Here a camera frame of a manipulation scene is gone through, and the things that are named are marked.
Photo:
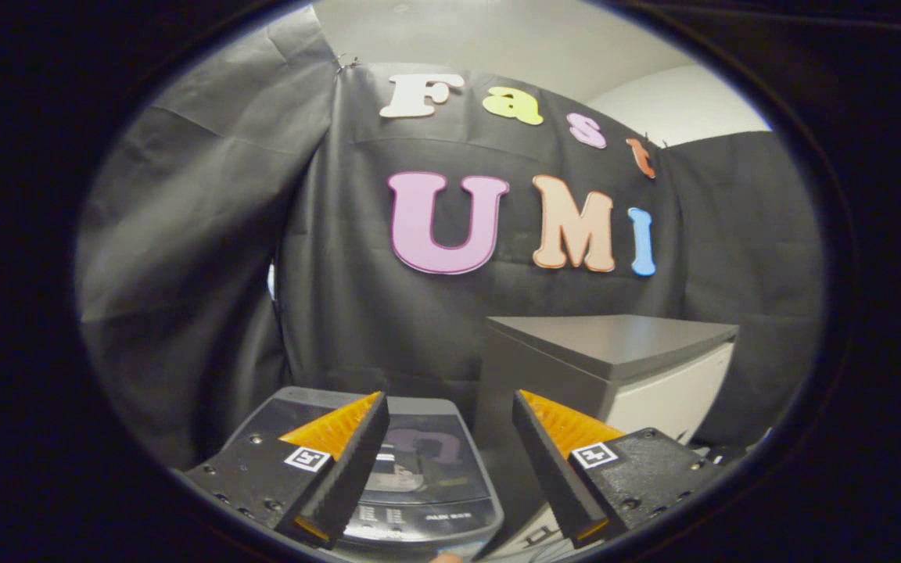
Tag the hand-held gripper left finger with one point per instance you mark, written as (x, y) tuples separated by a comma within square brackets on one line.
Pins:
[(357, 461)]

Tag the metal clip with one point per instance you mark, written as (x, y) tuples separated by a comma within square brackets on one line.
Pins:
[(346, 62)]

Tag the grey washing machine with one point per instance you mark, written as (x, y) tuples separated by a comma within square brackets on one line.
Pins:
[(450, 518)]

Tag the black backdrop cloth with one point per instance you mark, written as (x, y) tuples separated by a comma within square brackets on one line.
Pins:
[(357, 313)]

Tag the grey cabinet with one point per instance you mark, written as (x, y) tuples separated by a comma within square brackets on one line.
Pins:
[(615, 344)]

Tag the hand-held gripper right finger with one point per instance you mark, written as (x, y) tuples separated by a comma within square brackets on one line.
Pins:
[(548, 469)]

